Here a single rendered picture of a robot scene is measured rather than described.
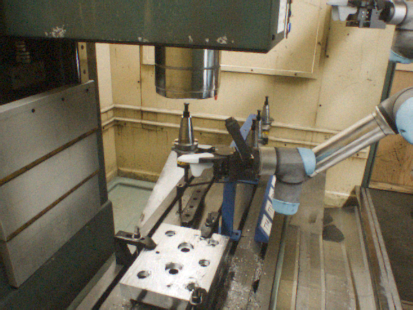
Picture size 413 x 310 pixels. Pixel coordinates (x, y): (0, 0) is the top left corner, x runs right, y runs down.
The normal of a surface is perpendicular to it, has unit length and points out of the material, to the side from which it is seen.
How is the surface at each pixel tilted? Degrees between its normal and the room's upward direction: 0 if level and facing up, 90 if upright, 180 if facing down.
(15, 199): 90
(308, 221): 24
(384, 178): 90
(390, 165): 90
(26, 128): 90
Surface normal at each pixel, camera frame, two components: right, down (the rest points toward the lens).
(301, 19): -0.28, 0.36
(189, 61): 0.12, 0.38
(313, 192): -0.08, -0.70
